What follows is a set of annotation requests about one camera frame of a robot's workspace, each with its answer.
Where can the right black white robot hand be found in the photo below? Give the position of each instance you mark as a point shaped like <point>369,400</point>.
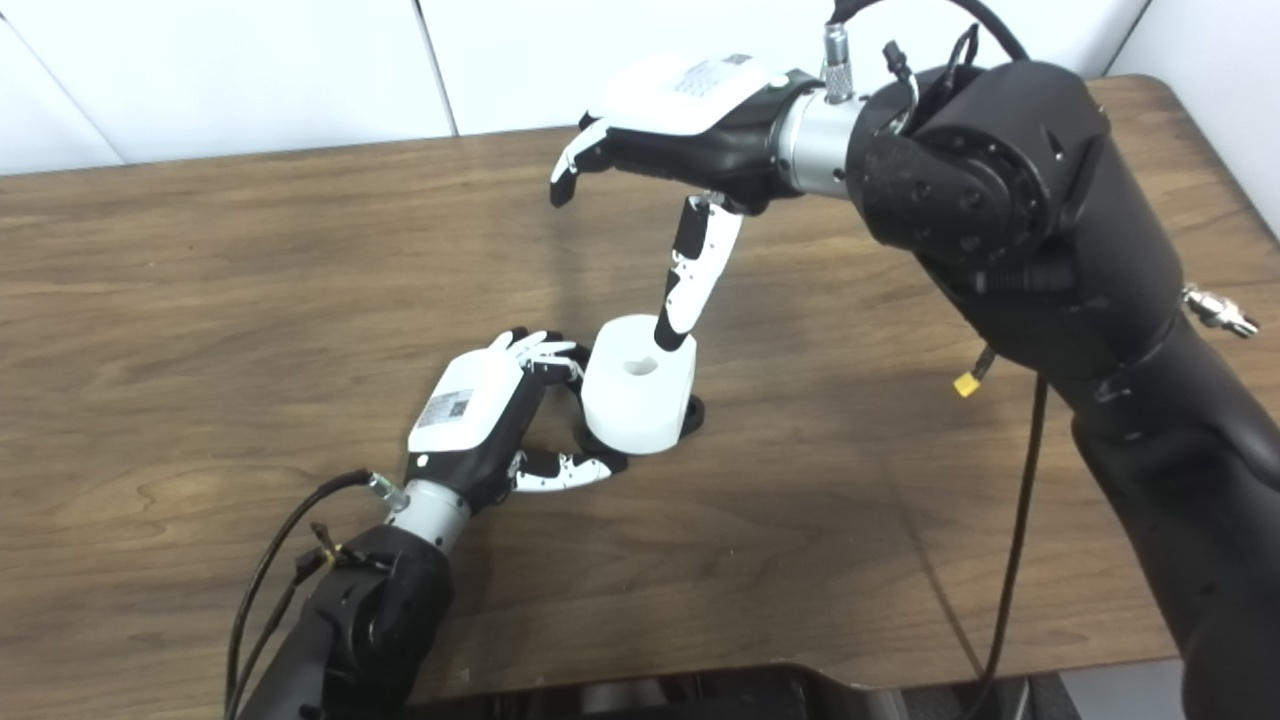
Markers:
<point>700,120</point>

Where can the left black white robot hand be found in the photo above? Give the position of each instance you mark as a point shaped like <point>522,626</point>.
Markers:
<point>470,400</point>

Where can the round white piece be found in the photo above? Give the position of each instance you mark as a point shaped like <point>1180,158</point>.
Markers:
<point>635,410</point>

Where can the black flanged holder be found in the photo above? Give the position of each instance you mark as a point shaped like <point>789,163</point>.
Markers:
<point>693,415</point>

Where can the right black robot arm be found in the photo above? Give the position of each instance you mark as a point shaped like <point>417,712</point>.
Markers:
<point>1050,220</point>

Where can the black robot torso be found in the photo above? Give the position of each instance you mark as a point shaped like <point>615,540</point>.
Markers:
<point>700,695</point>

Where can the silver plug connector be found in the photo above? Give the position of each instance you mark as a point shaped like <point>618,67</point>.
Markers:
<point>1220,310</point>

